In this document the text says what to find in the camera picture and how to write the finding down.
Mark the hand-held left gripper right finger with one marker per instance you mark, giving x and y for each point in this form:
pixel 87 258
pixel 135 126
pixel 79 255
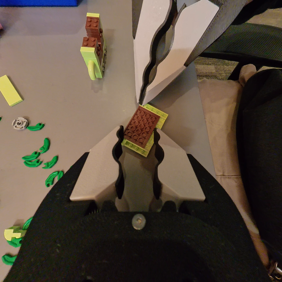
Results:
pixel 180 178

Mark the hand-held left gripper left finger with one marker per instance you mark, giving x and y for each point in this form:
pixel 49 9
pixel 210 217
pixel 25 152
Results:
pixel 92 176

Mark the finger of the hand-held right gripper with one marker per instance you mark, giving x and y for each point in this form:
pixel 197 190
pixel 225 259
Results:
pixel 187 39
pixel 147 28

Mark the lime brick panel with face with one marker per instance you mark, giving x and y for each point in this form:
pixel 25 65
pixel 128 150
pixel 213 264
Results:
pixel 141 127

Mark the black mesh chair seat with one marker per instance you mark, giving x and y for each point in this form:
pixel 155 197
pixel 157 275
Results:
pixel 253 44

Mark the brown and lime brick assembly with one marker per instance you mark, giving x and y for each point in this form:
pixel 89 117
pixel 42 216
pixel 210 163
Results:
pixel 92 28

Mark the scatter of green leaf pieces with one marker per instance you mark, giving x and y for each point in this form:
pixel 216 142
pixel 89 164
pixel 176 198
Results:
pixel 30 157

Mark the person's black jacket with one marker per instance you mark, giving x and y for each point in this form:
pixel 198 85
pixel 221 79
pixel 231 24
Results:
pixel 264 154

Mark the grey round plate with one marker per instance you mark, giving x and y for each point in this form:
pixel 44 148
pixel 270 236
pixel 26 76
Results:
pixel 15 124

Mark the small lime brick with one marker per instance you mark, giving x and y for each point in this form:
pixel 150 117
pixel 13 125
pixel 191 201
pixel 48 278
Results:
pixel 10 234

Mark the blue plastic bin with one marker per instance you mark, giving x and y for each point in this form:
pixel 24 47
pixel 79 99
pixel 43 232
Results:
pixel 33 2

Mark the long lime flat tile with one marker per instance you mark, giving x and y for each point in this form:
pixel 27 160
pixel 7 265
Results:
pixel 10 90

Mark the metal key clip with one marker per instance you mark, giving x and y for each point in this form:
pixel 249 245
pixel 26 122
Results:
pixel 273 271

